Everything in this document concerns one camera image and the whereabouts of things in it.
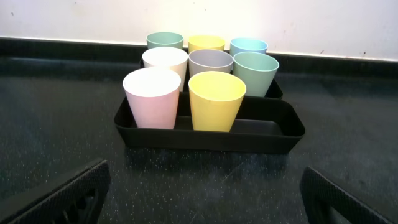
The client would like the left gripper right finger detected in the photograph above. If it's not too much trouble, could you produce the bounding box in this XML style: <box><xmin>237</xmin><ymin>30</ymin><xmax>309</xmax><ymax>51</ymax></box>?
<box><xmin>299</xmin><ymin>166</ymin><xmax>397</xmax><ymax>224</ymax></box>

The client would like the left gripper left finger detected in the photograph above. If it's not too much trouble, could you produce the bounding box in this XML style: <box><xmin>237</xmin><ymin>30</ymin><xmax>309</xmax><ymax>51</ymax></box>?
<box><xmin>0</xmin><ymin>158</ymin><xmax>112</xmax><ymax>224</ymax></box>

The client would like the pink cup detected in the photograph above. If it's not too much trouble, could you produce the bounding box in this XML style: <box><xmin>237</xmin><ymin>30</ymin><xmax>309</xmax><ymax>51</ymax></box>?
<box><xmin>122</xmin><ymin>67</ymin><xmax>182</xmax><ymax>130</ymax></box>

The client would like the yellow cup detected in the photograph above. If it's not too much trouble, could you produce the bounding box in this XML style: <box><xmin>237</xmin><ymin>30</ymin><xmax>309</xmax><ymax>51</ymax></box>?
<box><xmin>188</xmin><ymin>71</ymin><xmax>247</xmax><ymax>133</ymax></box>
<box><xmin>187</xmin><ymin>34</ymin><xmax>226</xmax><ymax>54</ymax></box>

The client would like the black tray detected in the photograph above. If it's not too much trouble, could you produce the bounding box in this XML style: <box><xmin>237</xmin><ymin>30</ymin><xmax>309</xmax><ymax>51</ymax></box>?
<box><xmin>113</xmin><ymin>92</ymin><xmax>306</xmax><ymax>155</ymax></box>
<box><xmin>139</xmin><ymin>57</ymin><xmax>284</xmax><ymax>101</ymax></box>

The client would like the green cup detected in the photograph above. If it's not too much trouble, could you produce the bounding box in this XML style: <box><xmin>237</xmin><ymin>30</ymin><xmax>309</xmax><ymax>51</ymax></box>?
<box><xmin>232</xmin><ymin>51</ymin><xmax>280</xmax><ymax>98</ymax></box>
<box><xmin>146</xmin><ymin>31</ymin><xmax>184</xmax><ymax>50</ymax></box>

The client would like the blue cup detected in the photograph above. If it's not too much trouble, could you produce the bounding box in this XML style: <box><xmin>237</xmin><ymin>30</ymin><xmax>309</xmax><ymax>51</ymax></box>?
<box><xmin>229</xmin><ymin>37</ymin><xmax>269</xmax><ymax>58</ymax></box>

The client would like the grey cup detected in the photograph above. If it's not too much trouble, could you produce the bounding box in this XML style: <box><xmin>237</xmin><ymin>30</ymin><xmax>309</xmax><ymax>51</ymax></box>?
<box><xmin>188</xmin><ymin>49</ymin><xmax>234</xmax><ymax>78</ymax></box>

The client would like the white cup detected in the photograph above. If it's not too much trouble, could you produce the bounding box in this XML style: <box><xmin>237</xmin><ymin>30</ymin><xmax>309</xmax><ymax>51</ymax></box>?
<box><xmin>141</xmin><ymin>46</ymin><xmax>189</xmax><ymax>93</ymax></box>

